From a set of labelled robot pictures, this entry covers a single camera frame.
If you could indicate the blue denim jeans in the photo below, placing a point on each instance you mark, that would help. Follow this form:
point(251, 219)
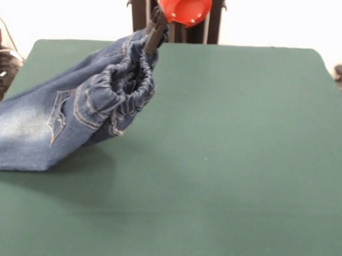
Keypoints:
point(47, 123)

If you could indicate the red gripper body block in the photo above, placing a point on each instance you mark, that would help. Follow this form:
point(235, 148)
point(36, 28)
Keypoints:
point(169, 5)

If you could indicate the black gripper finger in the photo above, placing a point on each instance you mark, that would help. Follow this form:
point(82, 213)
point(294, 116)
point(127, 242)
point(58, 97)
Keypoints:
point(160, 37)
point(151, 34)

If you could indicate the dark green table cloth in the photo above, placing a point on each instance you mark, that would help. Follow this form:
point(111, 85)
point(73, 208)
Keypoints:
point(241, 206)

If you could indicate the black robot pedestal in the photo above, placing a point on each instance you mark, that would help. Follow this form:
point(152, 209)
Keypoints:
point(213, 28)

